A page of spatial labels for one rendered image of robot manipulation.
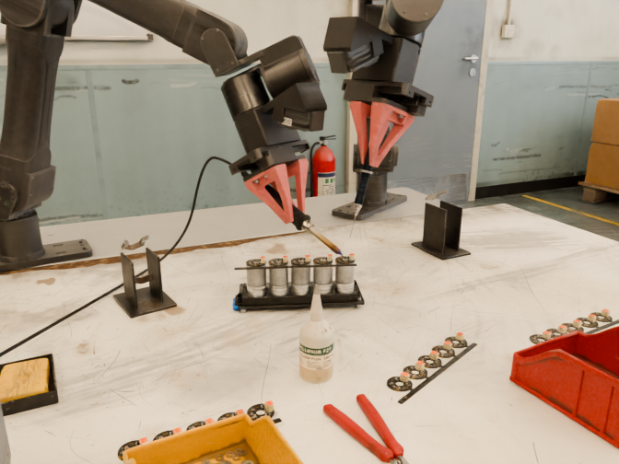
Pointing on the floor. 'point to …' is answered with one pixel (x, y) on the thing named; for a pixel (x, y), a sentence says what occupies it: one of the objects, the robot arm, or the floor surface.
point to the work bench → (143, 331)
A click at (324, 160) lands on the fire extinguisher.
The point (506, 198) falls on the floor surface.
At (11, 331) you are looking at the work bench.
